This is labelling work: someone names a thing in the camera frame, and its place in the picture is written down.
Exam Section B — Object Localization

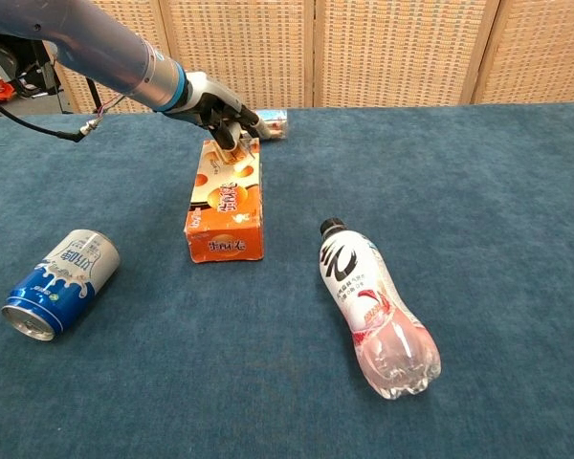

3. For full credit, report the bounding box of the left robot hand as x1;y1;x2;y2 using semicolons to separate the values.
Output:
165;70;273;153

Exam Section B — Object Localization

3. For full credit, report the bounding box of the orange snack box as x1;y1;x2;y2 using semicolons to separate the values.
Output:
184;138;265;264

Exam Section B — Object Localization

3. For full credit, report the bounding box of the clear plastic biscuit jar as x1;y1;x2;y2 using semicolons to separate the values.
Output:
255;108;290;142

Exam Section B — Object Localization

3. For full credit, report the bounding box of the black tripod stand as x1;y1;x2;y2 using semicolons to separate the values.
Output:
84;76;107;115

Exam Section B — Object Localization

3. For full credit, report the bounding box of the black office chair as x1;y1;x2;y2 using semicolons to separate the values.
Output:
0;31;61;99

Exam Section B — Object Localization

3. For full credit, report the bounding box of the blue felt table cover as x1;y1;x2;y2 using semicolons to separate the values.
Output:
0;101;574;459

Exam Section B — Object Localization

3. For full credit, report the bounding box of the blue white drink can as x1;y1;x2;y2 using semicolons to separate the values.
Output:
0;228;121;342

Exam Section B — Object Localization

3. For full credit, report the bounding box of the clear bottle white pink label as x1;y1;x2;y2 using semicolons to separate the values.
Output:
318;217;443;402

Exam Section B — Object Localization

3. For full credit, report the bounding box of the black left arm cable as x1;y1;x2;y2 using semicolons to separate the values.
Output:
0;85;125;143

